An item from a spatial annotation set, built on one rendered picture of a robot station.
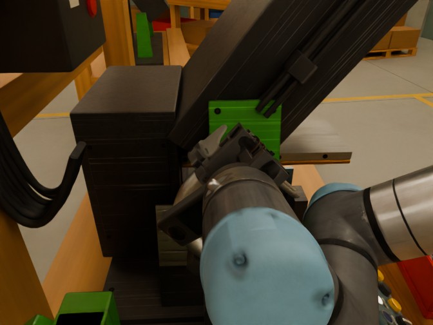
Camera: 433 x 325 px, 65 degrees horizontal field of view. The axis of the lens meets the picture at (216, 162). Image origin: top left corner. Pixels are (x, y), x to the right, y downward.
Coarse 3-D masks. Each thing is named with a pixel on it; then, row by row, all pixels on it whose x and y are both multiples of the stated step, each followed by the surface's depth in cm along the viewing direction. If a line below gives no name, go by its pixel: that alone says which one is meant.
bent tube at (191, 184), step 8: (192, 176) 53; (184, 184) 53; (192, 184) 52; (200, 184) 52; (184, 192) 53; (192, 192) 53; (176, 200) 54; (200, 240) 56; (192, 248) 55; (200, 248) 55
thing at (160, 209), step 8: (160, 208) 59; (168, 208) 59; (160, 216) 59; (160, 232) 60; (160, 240) 61; (168, 240) 61; (160, 248) 61; (168, 248) 61; (176, 248) 61; (184, 248) 61; (160, 256) 62; (168, 256) 62; (176, 256) 62; (184, 256) 62; (160, 264) 62; (168, 264) 62; (176, 264) 62; (184, 264) 62
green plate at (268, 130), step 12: (216, 108) 53; (228, 108) 53; (240, 108) 53; (252, 108) 53; (264, 108) 53; (276, 108) 53; (216, 120) 53; (228, 120) 53; (240, 120) 53; (252, 120) 53; (264, 120) 54; (276, 120) 54; (228, 132) 54; (252, 132) 54; (264, 132) 54; (276, 132) 54; (276, 144) 55; (276, 156) 55
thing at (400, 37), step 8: (400, 24) 611; (392, 32) 573; (400, 32) 576; (408, 32) 580; (416, 32) 584; (384, 40) 575; (392, 40) 579; (400, 40) 583; (408, 40) 587; (416, 40) 592; (376, 48) 578; (384, 48) 583; (392, 48) 587; (400, 48) 591; (408, 48) 594; (416, 48) 599; (376, 56) 594; (384, 56) 591; (392, 56) 594; (400, 56) 597; (408, 56) 602
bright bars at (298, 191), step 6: (282, 186) 73; (288, 186) 77; (294, 186) 79; (300, 186) 79; (288, 192) 74; (294, 192) 75; (300, 192) 77; (288, 198) 80; (294, 198) 75; (300, 198) 75; (306, 198) 75; (294, 204) 75; (300, 204) 75; (306, 204) 75; (294, 210) 75; (300, 210) 76; (300, 216) 76
